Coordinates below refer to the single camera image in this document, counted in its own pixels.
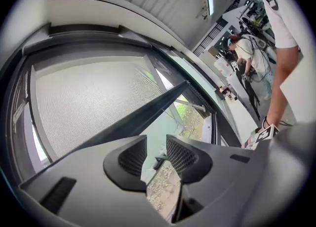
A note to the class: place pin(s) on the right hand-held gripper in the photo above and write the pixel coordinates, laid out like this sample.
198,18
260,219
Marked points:
264,133

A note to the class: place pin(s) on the person's white t-shirt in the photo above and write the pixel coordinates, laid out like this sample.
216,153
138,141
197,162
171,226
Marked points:
276,11

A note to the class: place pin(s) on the black tripod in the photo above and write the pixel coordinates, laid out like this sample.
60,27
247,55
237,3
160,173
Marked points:
251,95

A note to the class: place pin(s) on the rectangular ceiling light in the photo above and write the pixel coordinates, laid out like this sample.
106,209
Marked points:
210,1

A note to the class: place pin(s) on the assorted small desk items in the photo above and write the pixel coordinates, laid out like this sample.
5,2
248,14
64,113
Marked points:
228,92

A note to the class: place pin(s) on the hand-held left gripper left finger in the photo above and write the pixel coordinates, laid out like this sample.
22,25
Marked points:
86,179

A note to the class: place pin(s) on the black railing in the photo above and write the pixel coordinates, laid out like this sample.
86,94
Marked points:
209,36

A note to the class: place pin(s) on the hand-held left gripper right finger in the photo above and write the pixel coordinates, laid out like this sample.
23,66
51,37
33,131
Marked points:
222,169

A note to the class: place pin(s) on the dark-framed window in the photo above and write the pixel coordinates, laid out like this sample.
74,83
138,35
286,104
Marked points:
12,97

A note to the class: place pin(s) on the white roller window blind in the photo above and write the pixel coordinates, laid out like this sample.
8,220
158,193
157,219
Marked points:
93,102

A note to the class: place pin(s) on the ceiling mounted fixture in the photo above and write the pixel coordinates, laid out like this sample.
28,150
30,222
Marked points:
203,16

